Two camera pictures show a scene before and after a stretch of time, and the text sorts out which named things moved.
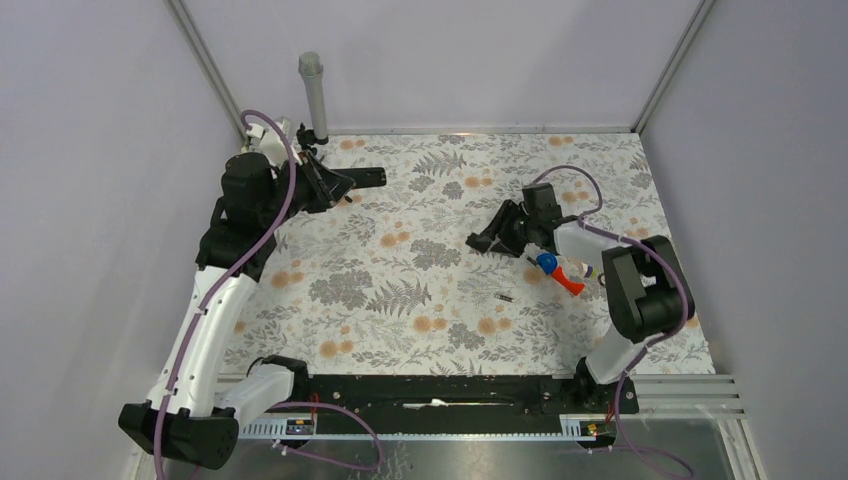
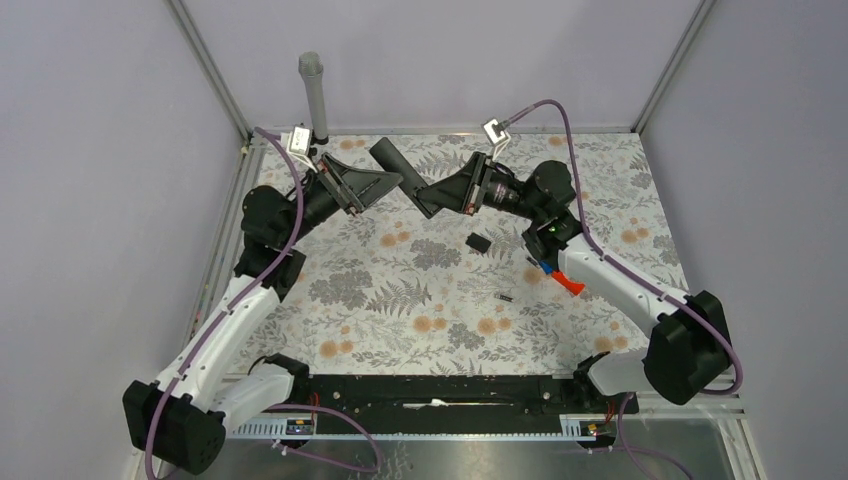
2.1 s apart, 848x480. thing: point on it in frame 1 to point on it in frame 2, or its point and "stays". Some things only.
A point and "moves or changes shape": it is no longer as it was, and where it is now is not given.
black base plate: x=438 y=404 stays
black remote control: x=365 y=176 moves or changes shape
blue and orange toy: x=548 y=263 stays
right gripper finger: x=483 y=241 to x=458 y=190
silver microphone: x=311 y=66 stays
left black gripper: x=327 y=186 to x=364 y=185
